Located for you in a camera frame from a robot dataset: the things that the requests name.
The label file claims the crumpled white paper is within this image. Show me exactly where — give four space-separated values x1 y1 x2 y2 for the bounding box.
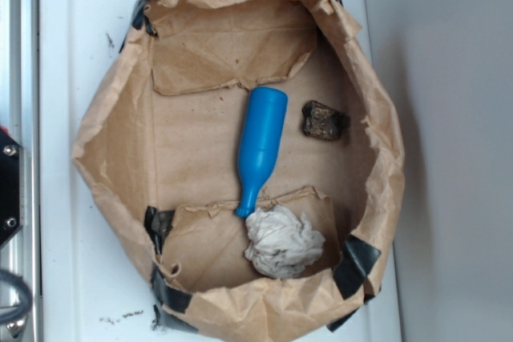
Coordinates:
244 205 325 280

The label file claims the brown paper bag box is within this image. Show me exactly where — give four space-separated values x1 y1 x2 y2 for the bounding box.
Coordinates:
72 0 405 341

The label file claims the blue plastic bottle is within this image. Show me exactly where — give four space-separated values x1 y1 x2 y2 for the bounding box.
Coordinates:
236 87 288 218

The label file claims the dark brown rock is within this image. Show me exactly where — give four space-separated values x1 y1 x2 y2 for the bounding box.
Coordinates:
301 100 350 141

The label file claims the black mounting bracket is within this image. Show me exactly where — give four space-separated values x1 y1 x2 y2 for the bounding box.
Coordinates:
1 126 25 249

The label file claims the aluminium frame rail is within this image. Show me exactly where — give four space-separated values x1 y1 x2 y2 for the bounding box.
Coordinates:
1 0 42 341

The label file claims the grey cable loop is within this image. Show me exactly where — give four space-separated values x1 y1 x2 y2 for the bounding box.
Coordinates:
0 268 33 339

